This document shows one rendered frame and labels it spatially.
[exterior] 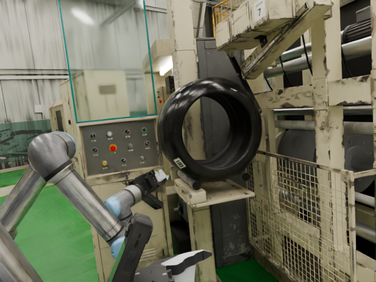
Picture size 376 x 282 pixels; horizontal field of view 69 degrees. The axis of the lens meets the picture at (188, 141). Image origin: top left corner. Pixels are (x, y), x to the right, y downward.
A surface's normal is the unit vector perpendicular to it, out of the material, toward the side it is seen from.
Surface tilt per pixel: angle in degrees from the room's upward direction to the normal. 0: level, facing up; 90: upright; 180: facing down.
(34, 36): 90
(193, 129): 90
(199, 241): 90
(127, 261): 81
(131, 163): 90
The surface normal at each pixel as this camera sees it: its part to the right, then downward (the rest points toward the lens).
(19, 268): 0.87, -0.40
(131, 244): 0.25, -0.07
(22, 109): 0.62, 0.04
